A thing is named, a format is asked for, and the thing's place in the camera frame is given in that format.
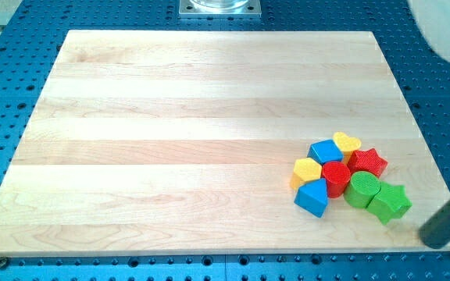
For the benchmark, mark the blue cube block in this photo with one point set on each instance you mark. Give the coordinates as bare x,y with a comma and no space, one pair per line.
325,151

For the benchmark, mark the green star block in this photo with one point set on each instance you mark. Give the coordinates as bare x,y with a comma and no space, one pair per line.
391,202

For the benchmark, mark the red cylinder block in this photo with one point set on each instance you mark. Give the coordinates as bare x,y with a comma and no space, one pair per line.
337,176

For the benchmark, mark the yellow hexagon block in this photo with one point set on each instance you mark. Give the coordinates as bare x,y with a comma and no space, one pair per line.
305,170

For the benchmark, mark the light wooden board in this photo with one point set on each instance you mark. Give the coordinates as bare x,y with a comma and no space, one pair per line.
148,142

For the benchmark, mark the red star block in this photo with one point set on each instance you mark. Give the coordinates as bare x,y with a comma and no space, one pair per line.
368,161

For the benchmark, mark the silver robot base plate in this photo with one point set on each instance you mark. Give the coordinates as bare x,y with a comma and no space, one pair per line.
219,8

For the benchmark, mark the blue triangle block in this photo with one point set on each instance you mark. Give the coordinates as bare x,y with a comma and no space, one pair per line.
313,197

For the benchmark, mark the green cylinder block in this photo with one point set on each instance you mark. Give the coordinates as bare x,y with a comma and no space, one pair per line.
362,188

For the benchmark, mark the yellow heart block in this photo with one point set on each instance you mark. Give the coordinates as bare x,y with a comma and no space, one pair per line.
346,144

